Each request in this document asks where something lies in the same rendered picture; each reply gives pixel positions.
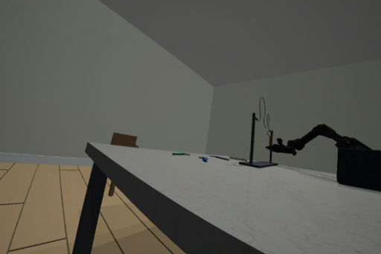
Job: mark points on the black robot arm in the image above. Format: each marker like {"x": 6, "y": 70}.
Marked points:
{"x": 324, "y": 130}

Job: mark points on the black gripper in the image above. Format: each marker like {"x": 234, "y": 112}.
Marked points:
{"x": 277, "y": 149}

